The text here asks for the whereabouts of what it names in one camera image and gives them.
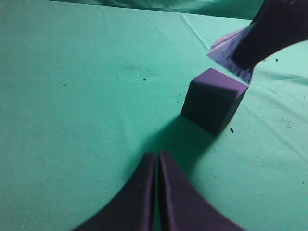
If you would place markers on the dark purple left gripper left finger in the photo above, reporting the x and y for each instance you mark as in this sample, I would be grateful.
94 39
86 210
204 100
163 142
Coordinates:
158 177

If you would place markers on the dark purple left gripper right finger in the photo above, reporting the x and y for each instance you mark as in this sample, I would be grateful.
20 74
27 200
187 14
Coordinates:
278 24

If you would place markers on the purple streaked square pyramid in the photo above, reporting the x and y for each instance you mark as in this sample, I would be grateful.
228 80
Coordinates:
224 48

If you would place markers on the dark purple cube block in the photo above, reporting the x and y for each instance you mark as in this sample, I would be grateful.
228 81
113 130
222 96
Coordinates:
212 99

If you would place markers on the green backdrop cloth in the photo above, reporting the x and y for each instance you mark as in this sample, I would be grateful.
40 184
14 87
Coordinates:
238 9

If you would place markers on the green table cloth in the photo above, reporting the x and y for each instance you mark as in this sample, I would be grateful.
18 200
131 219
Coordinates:
85 90

